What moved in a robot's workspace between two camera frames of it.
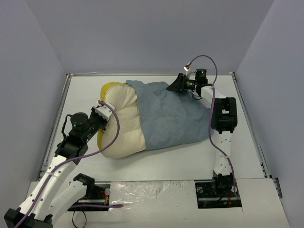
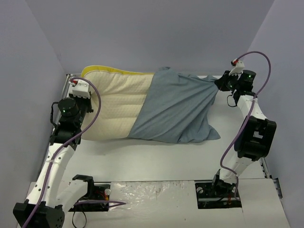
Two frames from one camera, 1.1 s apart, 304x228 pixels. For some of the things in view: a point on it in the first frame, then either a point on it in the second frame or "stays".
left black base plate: [97, 194] stays
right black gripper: [181, 82] → [223, 81]
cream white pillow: [130, 139] → [123, 94]
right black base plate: [218, 194] stays
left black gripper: [97, 119] → [88, 102]
